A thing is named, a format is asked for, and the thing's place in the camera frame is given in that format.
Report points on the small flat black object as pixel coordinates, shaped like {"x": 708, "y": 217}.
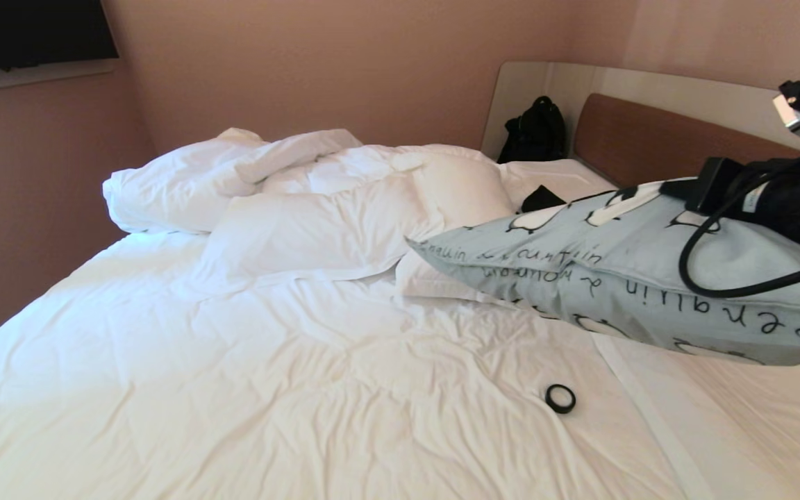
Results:
{"x": 540, "y": 198}

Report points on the bed with white sheet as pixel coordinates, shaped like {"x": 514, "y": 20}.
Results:
{"x": 268, "y": 389}

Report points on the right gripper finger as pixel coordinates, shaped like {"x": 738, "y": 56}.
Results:
{"x": 676, "y": 187}

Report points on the black bag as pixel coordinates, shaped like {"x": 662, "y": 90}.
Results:
{"x": 535, "y": 135}

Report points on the brown headboard panel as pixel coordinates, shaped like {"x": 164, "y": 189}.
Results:
{"x": 643, "y": 139}

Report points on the pale wooden headboard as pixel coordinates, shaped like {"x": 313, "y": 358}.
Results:
{"x": 594, "y": 80}

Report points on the white pillow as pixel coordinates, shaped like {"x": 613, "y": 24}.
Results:
{"x": 435, "y": 281}

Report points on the black wall television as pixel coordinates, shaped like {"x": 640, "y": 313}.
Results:
{"x": 25, "y": 31}

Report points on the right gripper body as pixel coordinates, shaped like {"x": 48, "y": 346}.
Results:
{"x": 719, "y": 182}

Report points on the pale blue penguin pillow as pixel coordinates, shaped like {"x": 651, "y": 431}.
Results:
{"x": 580, "y": 271}

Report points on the crumpled white duvet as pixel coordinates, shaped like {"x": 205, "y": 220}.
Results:
{"x": 289, "y": 201}

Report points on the pale wall ledge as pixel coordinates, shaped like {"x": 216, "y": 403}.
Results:
{"x": 32, "y": 75}

